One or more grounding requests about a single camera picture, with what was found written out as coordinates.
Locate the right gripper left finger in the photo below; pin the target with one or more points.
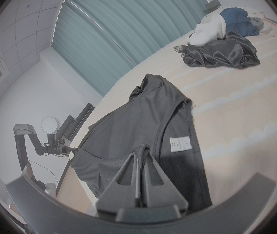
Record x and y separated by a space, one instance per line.
114 191

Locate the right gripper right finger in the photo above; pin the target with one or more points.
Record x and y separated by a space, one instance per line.
167 194

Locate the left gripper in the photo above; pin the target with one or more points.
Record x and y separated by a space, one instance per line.
58 150

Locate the black sleeveless top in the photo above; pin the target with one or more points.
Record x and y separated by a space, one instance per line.
140 111

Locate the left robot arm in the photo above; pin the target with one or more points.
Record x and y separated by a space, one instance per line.
21 145

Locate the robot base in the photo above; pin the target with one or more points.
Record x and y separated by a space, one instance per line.
48 188

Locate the bed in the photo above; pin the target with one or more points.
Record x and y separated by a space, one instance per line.
226 111

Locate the blue-green curtain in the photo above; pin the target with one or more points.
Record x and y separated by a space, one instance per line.
104 33

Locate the black satin garment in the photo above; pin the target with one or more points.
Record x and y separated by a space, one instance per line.
223 51

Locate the white garment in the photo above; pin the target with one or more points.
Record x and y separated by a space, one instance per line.
210 32

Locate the dark blue garment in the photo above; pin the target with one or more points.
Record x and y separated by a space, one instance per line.
238 21

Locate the grey garment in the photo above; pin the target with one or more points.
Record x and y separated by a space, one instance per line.
256 22

